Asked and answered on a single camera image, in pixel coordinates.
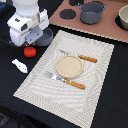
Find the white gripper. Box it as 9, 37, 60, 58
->
7, 9, 49, 46

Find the red sausage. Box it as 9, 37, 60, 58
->
24, 47, 36, 57

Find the white fish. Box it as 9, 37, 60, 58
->
12, 59, 28, 73

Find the grey frying pan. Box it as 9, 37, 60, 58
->
36, 28, 53, 46

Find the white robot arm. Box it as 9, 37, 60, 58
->
7, 0, 49, 46

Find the round wooden plate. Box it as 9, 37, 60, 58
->
56, 55, 83, 78

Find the dark grey cooking pot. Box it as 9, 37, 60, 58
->
78, 2, 107, 24

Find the woven beige placemat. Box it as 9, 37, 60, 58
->
14, 30, 114, 128

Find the beige bowl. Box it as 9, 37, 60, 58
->
119, 5, 128, 30

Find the knife with wooden handle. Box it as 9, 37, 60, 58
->
58, 49, 98, 63

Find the fork with wooden handle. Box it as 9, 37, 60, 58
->
44, 71, 87, 91

